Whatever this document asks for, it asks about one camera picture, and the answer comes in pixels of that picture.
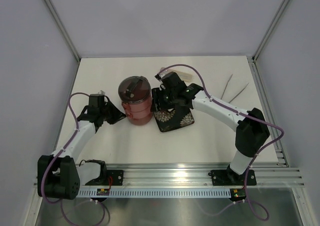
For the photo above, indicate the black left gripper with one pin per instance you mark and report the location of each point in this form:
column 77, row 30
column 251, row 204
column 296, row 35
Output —
column 117, row 115

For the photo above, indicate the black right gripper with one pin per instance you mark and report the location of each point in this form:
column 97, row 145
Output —
column 157, row 94

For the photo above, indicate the pink bowl with handles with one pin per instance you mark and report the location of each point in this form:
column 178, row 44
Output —
column 136, row 113

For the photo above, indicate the dark pink bowl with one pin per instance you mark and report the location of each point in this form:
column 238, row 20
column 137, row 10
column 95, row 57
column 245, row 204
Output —
column 139, row 121

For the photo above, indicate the grey transparent lid red handles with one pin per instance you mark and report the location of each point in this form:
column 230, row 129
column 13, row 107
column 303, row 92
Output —
column 134, row 90

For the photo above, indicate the metal food tongs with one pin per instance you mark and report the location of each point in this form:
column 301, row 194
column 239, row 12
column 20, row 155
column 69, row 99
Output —
column 233, row 88

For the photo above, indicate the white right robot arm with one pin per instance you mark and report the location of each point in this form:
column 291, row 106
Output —
column 250, row 128

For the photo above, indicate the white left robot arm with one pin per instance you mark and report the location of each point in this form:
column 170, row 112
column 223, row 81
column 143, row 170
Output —
column 58, row 175

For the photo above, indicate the beige cutlery case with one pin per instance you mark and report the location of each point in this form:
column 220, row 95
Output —
column 184, row 76

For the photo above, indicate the black floral square plate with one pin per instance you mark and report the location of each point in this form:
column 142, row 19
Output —
column 173, row 119

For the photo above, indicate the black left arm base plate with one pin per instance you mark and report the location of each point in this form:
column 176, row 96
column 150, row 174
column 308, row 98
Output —
column 107, row 177

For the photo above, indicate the aluminium front rail frame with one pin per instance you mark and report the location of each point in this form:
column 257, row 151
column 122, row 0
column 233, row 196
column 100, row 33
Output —
column 179, row 175

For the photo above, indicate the slotted white cable duct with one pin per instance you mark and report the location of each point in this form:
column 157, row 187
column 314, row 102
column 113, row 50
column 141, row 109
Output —
column 198, row 193

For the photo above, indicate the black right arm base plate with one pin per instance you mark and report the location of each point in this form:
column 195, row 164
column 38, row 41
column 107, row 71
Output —
column 225, row 177

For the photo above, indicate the left aluminium post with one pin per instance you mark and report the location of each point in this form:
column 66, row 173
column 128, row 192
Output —
column 57, row 20

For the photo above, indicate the aluminium post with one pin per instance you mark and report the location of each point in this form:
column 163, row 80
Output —
column 271, row 28
column 57, row 20

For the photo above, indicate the right aluminium post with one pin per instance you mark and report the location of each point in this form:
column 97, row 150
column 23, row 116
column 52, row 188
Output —
column 271, row 28

